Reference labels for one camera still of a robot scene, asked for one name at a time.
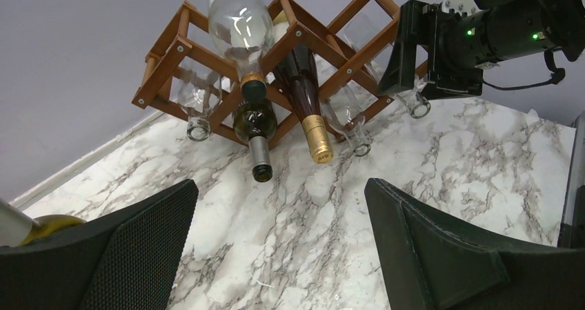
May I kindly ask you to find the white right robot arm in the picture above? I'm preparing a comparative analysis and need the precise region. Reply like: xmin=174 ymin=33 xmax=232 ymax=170
xmin=376 ymin=0 xmax=584 ymax=100

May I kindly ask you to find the clear bottle with white label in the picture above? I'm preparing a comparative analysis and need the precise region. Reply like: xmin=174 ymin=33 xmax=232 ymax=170
xmin=208 ymin=0 xmax=274 ymax=84

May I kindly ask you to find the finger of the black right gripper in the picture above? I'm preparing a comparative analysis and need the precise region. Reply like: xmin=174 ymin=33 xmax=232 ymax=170
xmin=377 ymin=0 xmax=432 ymax=96

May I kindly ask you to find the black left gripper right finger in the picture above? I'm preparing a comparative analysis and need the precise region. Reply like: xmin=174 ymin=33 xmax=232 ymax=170
xmin=364 ymin=178 xmax=584 ymax=309

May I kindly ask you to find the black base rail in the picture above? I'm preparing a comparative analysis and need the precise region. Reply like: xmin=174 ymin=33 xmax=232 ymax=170
xmin=557 ymin=111 xmax=584 ymax=249

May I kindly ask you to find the brown wooden wine rack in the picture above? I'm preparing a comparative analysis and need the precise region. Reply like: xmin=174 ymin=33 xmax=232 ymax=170
xmin=131 ymin=0 xmax=430 ymax=151

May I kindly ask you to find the clear empty bottle left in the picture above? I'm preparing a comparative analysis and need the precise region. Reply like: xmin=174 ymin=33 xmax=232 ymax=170
xmin=177 ymin=58 xmax=223 ymax=142

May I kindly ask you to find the green bottle silver cap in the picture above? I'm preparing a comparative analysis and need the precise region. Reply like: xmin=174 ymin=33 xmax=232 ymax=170
xmin=232 ymin=72 xmax=277 ymax=182

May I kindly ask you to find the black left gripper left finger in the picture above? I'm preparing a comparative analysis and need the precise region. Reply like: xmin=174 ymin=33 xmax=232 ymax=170
xmin=1 ymin=179 xmax=199 ymax=309

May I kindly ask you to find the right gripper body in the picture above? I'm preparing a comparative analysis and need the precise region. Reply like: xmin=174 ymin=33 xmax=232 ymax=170
xmin=427 ymin=3 xmax=490 ymax=100

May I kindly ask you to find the dark red gold-foil bottle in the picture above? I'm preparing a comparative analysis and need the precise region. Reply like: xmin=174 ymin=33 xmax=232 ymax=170
xmin=273 ymin=43 xmax=333 ymax=164

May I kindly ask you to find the dark green wine bottle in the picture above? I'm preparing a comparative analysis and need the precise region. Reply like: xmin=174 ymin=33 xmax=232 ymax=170
xmin=1 ymin=199 xmax=86 ymax=247

